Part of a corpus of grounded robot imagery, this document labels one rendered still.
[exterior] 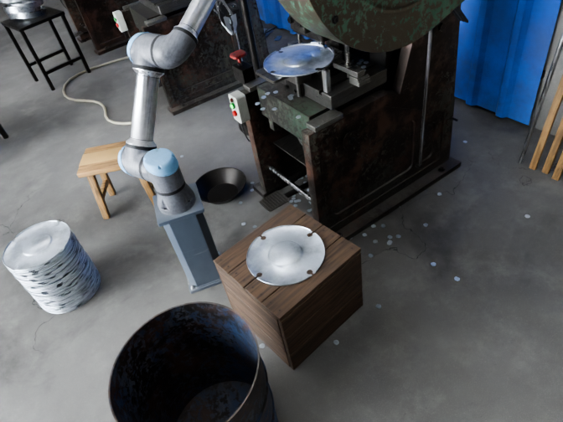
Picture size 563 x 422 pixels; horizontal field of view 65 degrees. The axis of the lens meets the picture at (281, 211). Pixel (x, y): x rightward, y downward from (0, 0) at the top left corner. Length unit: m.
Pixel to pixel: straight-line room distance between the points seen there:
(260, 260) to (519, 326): 1.00
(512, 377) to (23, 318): 2.06
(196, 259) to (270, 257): 0.43
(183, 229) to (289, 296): 0.55
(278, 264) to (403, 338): 0.57
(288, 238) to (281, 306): 0.30
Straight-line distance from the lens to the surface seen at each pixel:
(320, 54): 1.94
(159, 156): 1.71
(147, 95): 1.77
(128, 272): 2.31
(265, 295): 1.54
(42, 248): 2.17
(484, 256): 2.12
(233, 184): 2.57
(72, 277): 2.19
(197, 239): 1.87
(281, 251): 1.64
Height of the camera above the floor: 1.57
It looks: 42 degrees down
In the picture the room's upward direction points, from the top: 11 degrees counter-clockwise
